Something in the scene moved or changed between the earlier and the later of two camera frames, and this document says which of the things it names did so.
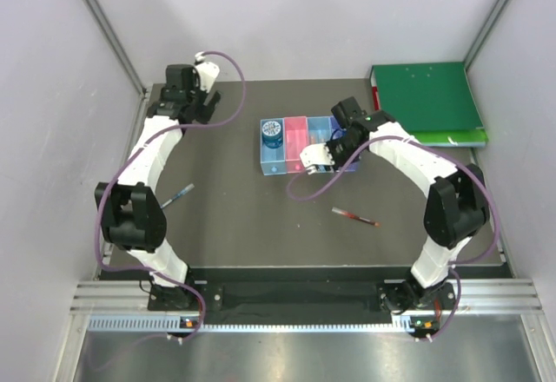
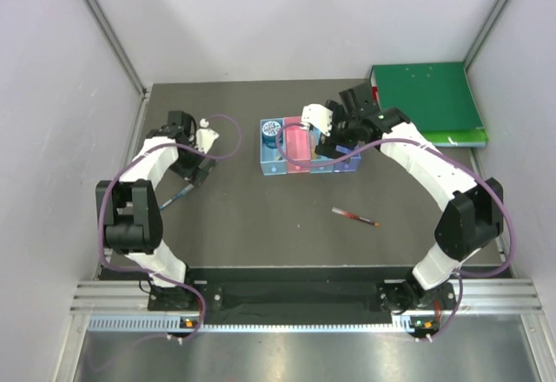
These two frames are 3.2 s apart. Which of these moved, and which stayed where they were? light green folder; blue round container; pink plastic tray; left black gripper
Moved: left black gripper
Stayed: light green folder; blue round container; pink plastic tray
